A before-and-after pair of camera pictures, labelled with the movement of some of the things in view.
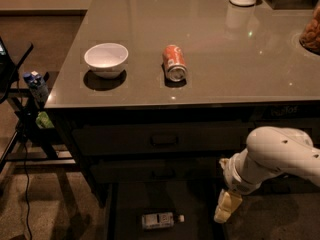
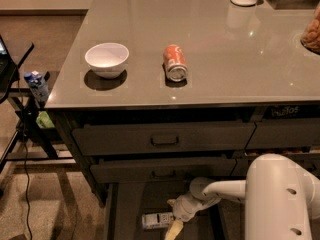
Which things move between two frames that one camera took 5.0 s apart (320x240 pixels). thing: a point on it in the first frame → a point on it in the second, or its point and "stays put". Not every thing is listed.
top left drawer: x=159 y=138 stays put
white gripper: x=232 y=178 → x=184 y=207
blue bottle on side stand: x=37 y=84 stays put
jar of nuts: x=310 y=36 stays put
